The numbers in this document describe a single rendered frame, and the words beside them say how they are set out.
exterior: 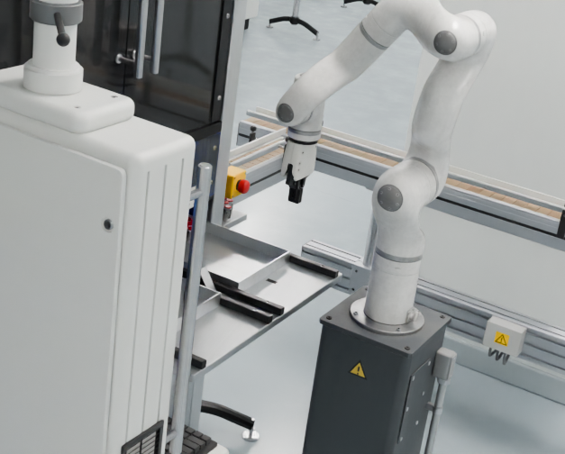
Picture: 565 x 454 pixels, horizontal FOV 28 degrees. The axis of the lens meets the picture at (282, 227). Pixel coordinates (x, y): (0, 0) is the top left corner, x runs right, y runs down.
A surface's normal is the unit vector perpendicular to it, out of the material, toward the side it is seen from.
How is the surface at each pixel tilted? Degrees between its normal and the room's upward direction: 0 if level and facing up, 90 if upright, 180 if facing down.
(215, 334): 0
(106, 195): 90
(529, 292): 90
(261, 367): 0
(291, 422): 0
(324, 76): 53
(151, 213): 90
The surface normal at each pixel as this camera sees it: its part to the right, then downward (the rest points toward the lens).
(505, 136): -0.51, 0.29
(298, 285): 0.12, -0.91
